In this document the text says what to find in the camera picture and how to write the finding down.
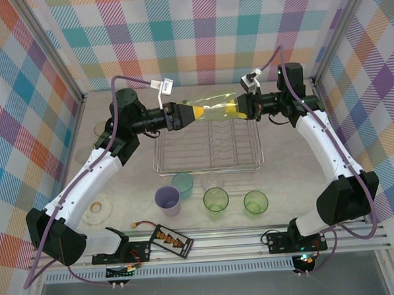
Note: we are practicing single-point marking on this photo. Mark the long aluminium frame rail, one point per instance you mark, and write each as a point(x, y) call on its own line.
point(228, 241)

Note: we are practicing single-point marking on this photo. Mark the teal transparent plastic cup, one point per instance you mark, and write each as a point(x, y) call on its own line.
point(186, 187)

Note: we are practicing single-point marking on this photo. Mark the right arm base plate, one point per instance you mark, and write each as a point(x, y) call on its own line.
point(278, 244)

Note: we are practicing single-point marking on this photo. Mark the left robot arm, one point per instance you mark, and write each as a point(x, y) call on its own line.
point(99, 172)

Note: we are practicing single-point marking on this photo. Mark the aluminium upright post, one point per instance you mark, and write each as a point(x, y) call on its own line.
point(341, 31)
point(53, 49)

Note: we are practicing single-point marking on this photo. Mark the black board orange connectors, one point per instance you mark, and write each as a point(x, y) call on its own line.
point(170, 241)

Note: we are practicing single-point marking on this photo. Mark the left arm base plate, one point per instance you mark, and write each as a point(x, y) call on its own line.
point(139, 253)

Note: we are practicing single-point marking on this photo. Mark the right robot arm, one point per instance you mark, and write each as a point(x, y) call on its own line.
point(322, 147)

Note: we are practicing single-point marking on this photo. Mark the purple plastic cup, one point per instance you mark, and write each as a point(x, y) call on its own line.
point(168, 205)

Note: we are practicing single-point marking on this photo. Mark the green transparent plastic cup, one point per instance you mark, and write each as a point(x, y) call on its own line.
point(216, 206)
point(256, 205)
point(214, 107)

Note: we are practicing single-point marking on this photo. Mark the white round disc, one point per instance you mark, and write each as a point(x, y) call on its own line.
point(103, 216)

